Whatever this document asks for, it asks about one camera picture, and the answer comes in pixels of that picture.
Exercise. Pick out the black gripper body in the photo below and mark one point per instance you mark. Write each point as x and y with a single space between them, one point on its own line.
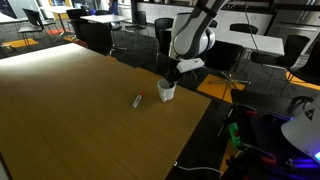
174 76

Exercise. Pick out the white ceramic mug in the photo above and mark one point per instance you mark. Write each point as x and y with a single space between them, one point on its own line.
165 95

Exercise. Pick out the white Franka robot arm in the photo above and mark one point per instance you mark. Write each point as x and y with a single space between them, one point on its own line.
190 36

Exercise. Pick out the black chair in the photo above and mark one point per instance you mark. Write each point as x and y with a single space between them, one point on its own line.
140 18
103 12
76 15
164 43
163 23
225 53
96 36
295 48
243 28
311 70
31 16

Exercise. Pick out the white marker orange cap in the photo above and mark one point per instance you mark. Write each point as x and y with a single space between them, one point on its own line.
137 100

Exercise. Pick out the green clamp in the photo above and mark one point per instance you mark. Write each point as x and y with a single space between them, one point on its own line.
234 131

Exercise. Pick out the large white cafeteria table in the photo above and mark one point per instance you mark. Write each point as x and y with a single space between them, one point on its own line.
253 41

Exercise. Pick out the person in blue clothes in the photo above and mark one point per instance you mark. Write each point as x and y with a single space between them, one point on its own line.
113 6

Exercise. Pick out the dark robot mounting cart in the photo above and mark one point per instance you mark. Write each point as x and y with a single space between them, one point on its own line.
276 133

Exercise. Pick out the stainless steel appliance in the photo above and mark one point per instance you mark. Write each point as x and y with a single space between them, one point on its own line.
293 20

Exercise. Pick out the light grey wrist camera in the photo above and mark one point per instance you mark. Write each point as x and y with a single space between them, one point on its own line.
190 65

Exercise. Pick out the black metal stand frame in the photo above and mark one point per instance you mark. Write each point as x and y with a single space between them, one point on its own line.
238 113

